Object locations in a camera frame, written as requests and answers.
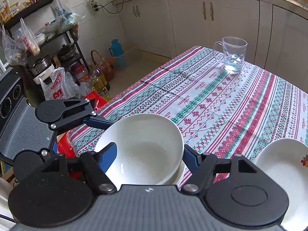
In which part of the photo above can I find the red snack box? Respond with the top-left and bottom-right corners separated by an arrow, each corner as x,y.
57,91 -> 110,158

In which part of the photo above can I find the patterned striped tablecloth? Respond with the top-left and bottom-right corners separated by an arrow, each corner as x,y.
67,45 -> 308,188

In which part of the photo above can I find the blue thermos jug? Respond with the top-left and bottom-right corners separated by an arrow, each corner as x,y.
109,39 -> 124,57

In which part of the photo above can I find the clear glass mug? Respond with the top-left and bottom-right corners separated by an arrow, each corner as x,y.
213,36 -> 248,74

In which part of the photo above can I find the black storage rack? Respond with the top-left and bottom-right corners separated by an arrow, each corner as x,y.
3,0 -> 91,97

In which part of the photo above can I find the white plate with fruit print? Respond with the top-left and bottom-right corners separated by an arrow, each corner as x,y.
254,138 -> 307,230

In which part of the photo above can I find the cooking oil bottle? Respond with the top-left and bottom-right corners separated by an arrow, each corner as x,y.
91,68 -> 111,98

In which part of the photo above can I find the white floral bowl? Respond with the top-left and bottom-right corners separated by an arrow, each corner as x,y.
166,161 -> 186,185
95,113 -> 184,188

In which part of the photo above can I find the white red plastic bag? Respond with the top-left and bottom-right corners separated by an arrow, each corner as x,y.
39,67 -> 75,101

